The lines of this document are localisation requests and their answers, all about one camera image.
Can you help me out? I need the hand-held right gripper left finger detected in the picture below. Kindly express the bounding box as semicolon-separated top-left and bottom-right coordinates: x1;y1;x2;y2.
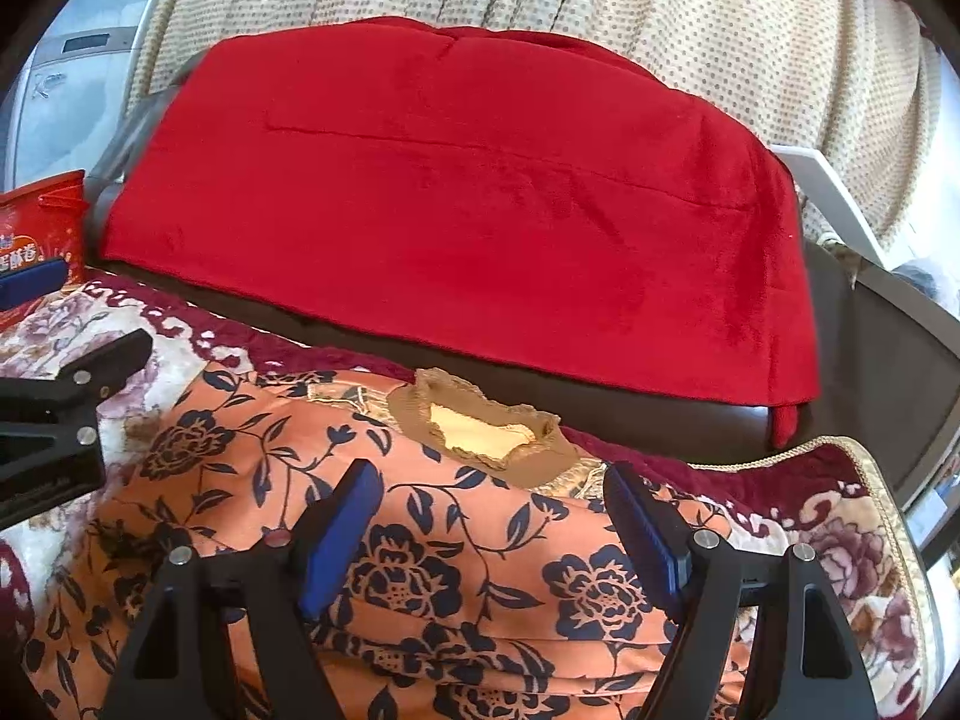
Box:
101;459;385;720

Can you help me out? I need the floral sofa cover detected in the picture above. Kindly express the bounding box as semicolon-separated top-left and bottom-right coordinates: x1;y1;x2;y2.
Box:
0;274;946;720

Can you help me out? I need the dark brown sofa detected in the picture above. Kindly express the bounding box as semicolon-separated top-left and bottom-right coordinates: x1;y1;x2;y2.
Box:
81;52;960;511

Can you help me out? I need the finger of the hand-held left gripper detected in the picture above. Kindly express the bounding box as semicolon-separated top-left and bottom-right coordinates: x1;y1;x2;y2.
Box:
0;328;155;466
0;259;67;310

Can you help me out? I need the white appliance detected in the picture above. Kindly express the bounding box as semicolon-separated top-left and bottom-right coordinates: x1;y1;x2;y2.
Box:
4;0;162;192

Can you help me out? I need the orange floral garment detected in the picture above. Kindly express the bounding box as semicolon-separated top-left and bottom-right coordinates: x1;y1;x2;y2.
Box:
22;367;751;720

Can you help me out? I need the white panel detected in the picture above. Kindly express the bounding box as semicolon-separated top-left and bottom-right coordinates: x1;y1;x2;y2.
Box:
769;142;897;271

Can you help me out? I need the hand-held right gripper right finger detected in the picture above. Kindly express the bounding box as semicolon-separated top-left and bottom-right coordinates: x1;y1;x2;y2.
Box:
604;463;878;720

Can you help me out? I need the red plush blanket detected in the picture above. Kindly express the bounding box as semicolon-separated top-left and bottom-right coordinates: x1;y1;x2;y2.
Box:
100;15;822;451

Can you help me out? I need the red gift box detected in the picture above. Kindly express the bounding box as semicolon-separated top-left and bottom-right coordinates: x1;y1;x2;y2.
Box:
0;169;87;331

